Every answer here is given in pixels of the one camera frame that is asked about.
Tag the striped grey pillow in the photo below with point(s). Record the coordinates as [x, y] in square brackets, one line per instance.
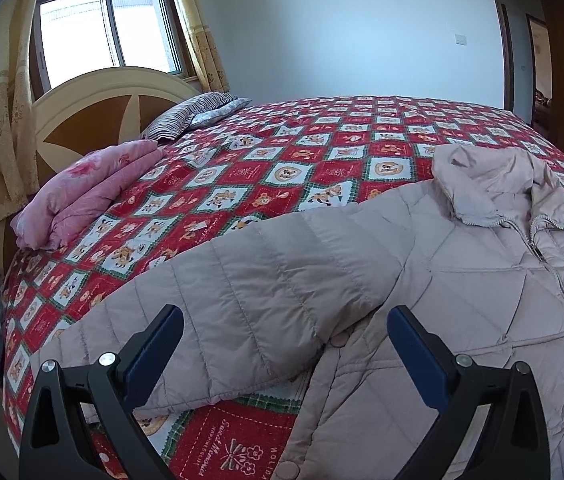
[198, 112]

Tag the white wall switch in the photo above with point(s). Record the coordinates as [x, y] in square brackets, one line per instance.
[460, 39]

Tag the cream and brown headboard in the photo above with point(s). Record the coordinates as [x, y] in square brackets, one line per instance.
[98, 109]

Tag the pink folded blanket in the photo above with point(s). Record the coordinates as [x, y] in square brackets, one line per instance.
[74, 198]

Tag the yellow right curtain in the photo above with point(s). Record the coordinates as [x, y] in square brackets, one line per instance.
[202, 47]

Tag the yellow lace left curtain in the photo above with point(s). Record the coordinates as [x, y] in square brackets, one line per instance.
[18, 166]

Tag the window with grey frame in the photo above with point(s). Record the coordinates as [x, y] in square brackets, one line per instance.
[71, 38]

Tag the beige quilted down jacket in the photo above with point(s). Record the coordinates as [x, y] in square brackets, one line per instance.
[476, 252]

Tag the red patchwork bear bedspread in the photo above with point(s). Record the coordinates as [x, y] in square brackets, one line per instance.
[256, 165]

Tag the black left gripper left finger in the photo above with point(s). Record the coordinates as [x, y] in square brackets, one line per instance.
[56, 442]

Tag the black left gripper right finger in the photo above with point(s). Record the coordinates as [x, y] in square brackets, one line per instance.
[512, 441]

